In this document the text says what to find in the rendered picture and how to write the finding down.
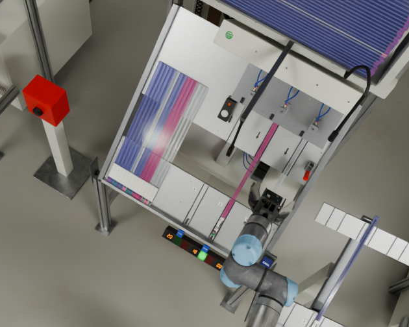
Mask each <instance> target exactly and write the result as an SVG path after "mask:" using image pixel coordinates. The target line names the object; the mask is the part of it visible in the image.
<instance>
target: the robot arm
mask: <svg viewBox="0 0 409 327"><path fill-rule="evenodd" d="M282 200H283V197H281V196H280V195H277V194H276V193H274V192H272V191H271V190H269V189H267V188H266V189H265V190H264V192H263V194H262V196H261V197H260V181H258V182H257V183H255V182H253V184H252V185H251V188H250V192H249V198H248V203H249V205H250V207H251V210H252V212H253V213H252V214H251V216H250V217H249V218H248V220H247V222H245V221H244V222H243V224H244V225H245V226H244V227H243V229H242V231H241V232H240V234H239V236H238V238H237V239H236V240H235V242H234V244H233V247H232V250H231V252H230V253H229V255H228V257H227V259H226V260H225V261H224V263H223V266H222V268H221V270H220V278H221V281H222V282H223V283H224V284H225V285H226V286H228V287H231V288H232V287H234V288H238V287H240V286H241V285H244V286H246V287H248V288H250V289H252V290H254V291H256V292H257V293H259V296H258V298H257V300H256V303H255V305H254V308H253V310H252V313H251V316H250V317H249V320H248V322H247V325H246V327H276V325H277V323H278V320H279V317H280V314H281V312H282V309H283V307H284V306H286V307H290V306H291V305H292V304H293V302H294V300H295V297H296V296H297V293H298V289H299V287H298V285H297V284H296V283H295V282H294V281H292V280H290V279H288V278H287V277H286V276H283V275H281V274H279V273H277V272H275V271H272V270H271V269H268V268H267V267H265V266H263V265H261V264H259V263H257V262H256V261H257V259H258V258H259V257H260V255H261V253H262V249H263V247H264V245H265V243H266V240H267V239H268V236H269V234H270V232H271V227H272V223H279V222H282V221H283V220H285V218H287V216H289V214H290V213H291V212H292V211H293V210H294V208H295V205H294V204H295V201H291V202H290V203H289V204H288V205H287V206H285V207H283V205H284V203H285V201H286V199H285V200H284V202H283V203H282V205H281V206H280V203H281V202H282Z"/></svg>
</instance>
